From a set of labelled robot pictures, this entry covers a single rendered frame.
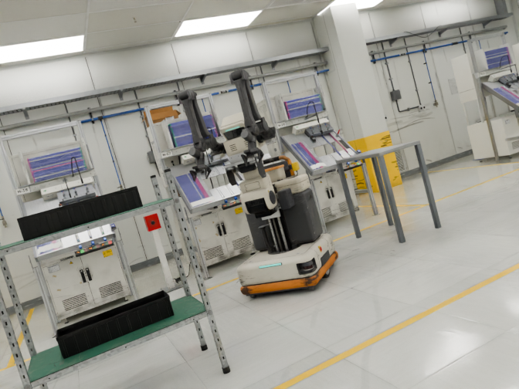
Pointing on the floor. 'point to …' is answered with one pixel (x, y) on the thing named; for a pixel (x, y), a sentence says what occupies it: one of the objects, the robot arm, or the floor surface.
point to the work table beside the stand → (388, 185)
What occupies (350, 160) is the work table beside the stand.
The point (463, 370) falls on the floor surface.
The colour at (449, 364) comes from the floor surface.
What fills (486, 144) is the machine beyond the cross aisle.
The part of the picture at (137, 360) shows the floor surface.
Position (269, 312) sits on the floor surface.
